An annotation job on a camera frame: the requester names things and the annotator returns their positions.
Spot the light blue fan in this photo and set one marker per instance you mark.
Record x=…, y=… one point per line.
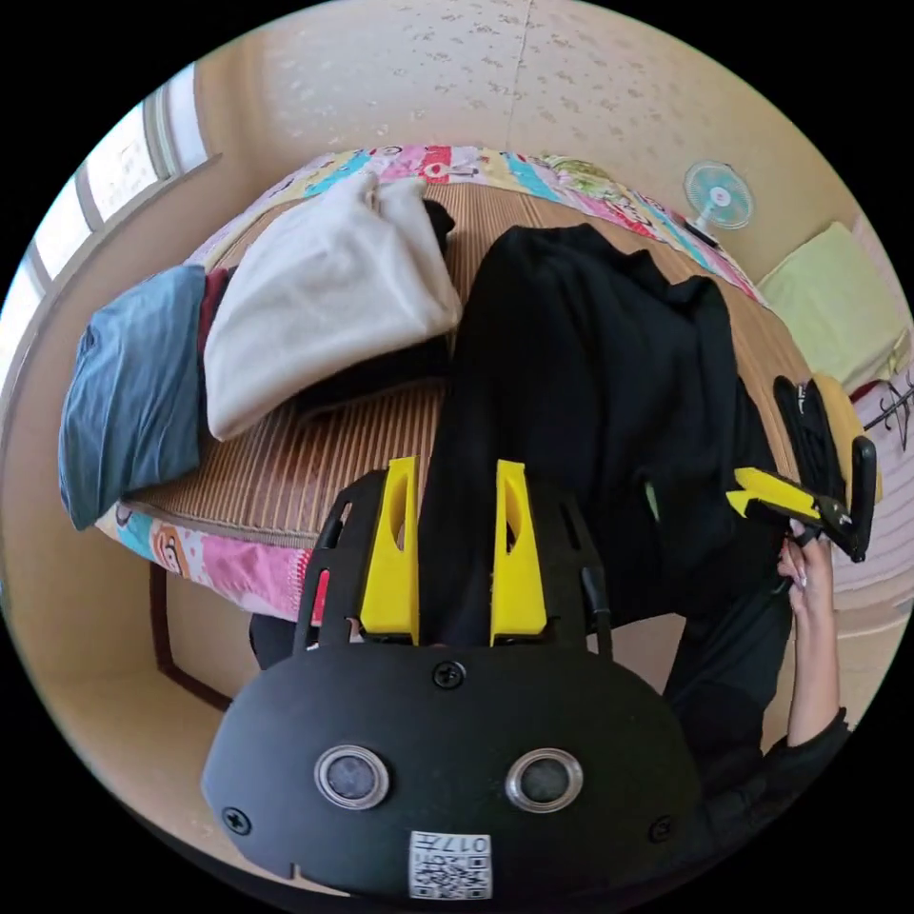
x=717, y=194

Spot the bed with woven mat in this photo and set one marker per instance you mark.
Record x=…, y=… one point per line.
x=286, y=471

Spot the light green cushion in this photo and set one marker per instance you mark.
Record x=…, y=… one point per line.
x=828, y=307

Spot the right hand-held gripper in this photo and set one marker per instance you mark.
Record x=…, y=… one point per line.
x=810, y=435

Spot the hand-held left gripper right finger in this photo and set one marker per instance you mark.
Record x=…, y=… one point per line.
x=518, y=578

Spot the black long sleeve shirt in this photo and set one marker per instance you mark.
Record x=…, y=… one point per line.
x=600, y=400

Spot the person's right forearm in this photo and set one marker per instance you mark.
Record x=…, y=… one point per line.
x=814, y=678

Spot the person's right hand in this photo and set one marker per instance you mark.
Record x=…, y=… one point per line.
x=807, y=578

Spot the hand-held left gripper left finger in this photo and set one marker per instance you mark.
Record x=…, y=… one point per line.
x=389, y=571

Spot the window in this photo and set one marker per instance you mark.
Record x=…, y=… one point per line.
x=114, y=186

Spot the pile of clothes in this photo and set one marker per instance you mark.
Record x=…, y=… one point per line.
x=321, y=307

